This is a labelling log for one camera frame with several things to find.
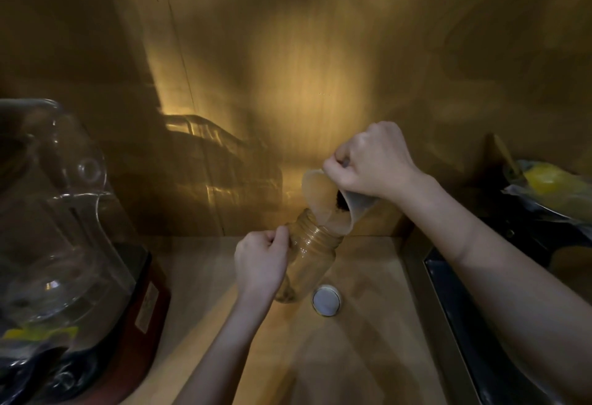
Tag person's left hand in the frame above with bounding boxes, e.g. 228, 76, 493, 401
234, 225, 291, 301

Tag person's right hand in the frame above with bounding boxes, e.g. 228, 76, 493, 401
322, 121, 428, 203

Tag clear plastic jar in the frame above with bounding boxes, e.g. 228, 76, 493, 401
275, 208, 344, 304

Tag translucent plastic cup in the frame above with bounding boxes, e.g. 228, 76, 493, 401
302, 169, 380, 237

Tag person's left forearm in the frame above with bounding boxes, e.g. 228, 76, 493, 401
173, 290, 274, 405

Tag person's right forearm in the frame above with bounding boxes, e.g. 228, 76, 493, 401
393, 174, 592, 405

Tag white jar lid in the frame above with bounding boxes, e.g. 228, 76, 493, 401
312, 285, 342, 317

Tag red blender base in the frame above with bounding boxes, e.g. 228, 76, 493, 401
28, 243, 172, 405

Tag yellow fruit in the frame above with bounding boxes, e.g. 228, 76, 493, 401
523, 163, 579, 197

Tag clear plastic bag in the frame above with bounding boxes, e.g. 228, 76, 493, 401
502, 160, 592, 234

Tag dark sink basin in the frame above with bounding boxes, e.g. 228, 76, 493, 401
423, 215, 592, 405

